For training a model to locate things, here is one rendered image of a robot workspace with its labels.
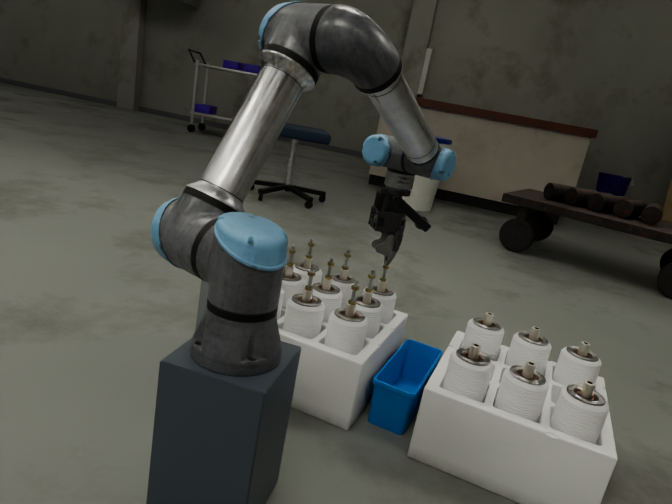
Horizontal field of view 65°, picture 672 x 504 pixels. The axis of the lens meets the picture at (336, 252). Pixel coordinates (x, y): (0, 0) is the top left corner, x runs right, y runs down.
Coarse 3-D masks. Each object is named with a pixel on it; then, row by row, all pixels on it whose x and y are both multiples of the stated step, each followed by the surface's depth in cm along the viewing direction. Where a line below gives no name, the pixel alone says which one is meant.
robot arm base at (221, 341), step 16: (208, 304) 84; (208, 320) 83; (224, 320) 82; (240, 320) 81; (256, 320) 82; (272, 320) 85; (192, 336) 87; (208, 336) 83; (224, 336) 82; (240, 336) 82; (256, 336) 83; (272, 336) 85; (192, 352) 85; (208, 352) 82; (224, 352) 82; (240, 352) 82; (256, 352) 84; (272, 352) 85; (208, 368) 82; (224, 368) 82; (240, 368) 82; (256, 368) 83; (272, 368) 86
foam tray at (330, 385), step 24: (288, 336) 126; (384, 336) 136; (312, 360) 124; (336, 360) 122; (360, 360) 121; (384, 360) 141; (312, 384) 126; (336, 384) 123; (360, 384) 123; (312, 408) 127; (336, 408) 124; (360, 408) 130
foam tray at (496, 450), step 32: (448, 352) 134; (448, 416) 113; (480, 416) 110; (512, 416) 109; (544, 416) 111; (608, 416) 117; (416, 448) 118; (448, 448) 115; (480, 448) 112; (512, 448) 109; (544, 448) 106; (576, 448) 104; (608, 448) 104; (480, 480) 113; (512, 480) 110; (544, 480) 107; (576, 480) 105; (608, 480) 102
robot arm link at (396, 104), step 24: (336, 24) 87; (360, 24) 88; (336, 48) 88; (360, 48) 88; (384, 48) 90; (336, 72) 92; (360, 72) 90; (384, 72) 91; (384, 96) 97; (408, 96) 100; (384, 120) 105; (408, 120) 104; (408, 144) 110; (432, 144) 113; (408, 168) 122; (432, 168) 118
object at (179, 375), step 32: (288, 352) 93; (160, 384) 84; (192, 384) 82; (224, 384) 80; (256, 384) 81; (288, 384) 93; (160, 416) 85; (192, 416) 83; (224, 416) 82; (256, 416) 80; (288, 416) 99; (160, 448) 87; (192, 448) 85; (224, 448) 83; (256, 448) 82; (160, 480) 88; (192, 480) 86; (224, 480) 85; (256, 480) 87
